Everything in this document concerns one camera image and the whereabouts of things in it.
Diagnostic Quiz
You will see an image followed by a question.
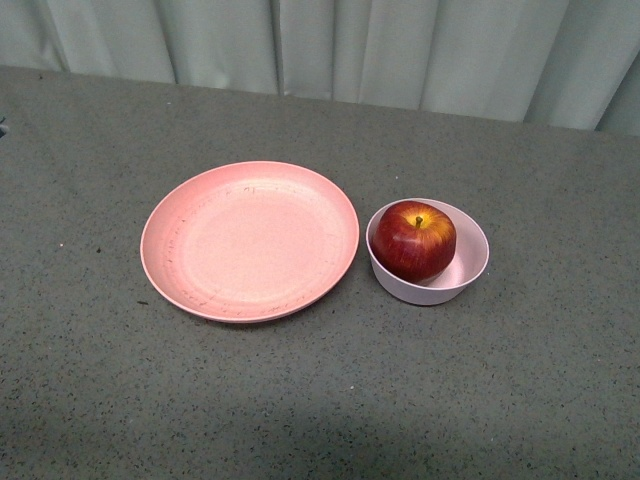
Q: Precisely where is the white curtain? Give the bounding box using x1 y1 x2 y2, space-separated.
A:
1 0 639 135

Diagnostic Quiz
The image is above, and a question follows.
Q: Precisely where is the red apple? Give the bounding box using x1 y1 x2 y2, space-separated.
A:
370 200 457 284

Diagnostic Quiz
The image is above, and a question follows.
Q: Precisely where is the pink round plate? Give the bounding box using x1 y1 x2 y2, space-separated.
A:
140 161 360 323

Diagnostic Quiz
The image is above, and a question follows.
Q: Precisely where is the light pink bowl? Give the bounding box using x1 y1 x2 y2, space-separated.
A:
365 198 490 306

